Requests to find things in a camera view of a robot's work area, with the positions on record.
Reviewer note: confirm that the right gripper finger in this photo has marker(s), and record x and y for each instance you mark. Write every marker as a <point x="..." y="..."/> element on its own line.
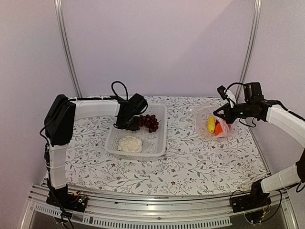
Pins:
<point x="221" y="111"/>
<point x="222" y="115"/>

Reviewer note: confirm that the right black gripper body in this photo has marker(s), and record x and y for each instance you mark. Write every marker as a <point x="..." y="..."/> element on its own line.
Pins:
<point x="247" y="112"/>

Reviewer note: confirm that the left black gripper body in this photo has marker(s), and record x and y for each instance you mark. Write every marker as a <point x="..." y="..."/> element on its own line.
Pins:
<point x="129" y="124"/>

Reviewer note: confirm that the yellow toy fruit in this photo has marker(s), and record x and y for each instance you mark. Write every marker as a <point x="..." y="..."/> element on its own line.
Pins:
<point x="211" y="124"/>

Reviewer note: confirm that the orange toy pumpkin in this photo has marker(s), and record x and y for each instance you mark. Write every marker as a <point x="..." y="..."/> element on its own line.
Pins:
<point x="218" y="128"/>

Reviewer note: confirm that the clear zip top bag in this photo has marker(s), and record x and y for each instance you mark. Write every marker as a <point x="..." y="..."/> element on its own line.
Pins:
<point x="201" y="115"/>

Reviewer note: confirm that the purple toy grapes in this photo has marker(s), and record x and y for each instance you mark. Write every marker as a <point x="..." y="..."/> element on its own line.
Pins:
<point x="150" y="122"/>

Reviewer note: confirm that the white toy cauliflower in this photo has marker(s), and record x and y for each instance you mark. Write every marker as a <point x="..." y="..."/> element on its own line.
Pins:
<point x="130" y="144"/>

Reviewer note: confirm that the white plastic basket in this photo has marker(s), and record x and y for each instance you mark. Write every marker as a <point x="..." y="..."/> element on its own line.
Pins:
<point x="153" y="144"/>

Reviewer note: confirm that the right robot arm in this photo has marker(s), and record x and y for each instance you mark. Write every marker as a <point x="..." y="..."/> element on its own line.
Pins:
<point x="275" y="113"/>

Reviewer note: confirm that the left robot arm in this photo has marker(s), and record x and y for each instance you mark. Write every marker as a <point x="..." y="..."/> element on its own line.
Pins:
<point x="59" y="125"/>

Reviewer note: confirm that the floral table mat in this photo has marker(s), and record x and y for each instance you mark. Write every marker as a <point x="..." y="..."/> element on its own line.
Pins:
<point x="191" y="165"/>

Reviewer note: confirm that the right aluminium frame post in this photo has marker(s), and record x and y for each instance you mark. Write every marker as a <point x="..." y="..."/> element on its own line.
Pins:
<point x="251" y="40"/>

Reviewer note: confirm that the aluminium frame post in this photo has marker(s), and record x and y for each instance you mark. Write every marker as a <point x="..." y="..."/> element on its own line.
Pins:
<point x="66" y="47"/>
<point x="251" y="40"/>

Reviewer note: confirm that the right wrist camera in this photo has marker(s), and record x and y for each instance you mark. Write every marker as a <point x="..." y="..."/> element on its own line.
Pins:
<point x="226" y="94"/>

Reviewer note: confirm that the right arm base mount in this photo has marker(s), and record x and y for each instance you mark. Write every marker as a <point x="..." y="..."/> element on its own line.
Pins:
<point x="255" y="199"/>

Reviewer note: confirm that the aluminium front rail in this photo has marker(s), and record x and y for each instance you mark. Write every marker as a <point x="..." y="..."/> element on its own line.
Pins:
<point x="115" y="210"/>

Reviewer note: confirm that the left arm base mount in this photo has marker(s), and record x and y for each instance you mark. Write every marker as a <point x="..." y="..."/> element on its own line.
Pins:
<point x="67" y="201"/>

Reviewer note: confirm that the left aluminium frame post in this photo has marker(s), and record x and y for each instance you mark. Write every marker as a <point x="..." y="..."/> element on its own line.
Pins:
<point x="66" y="47"/>

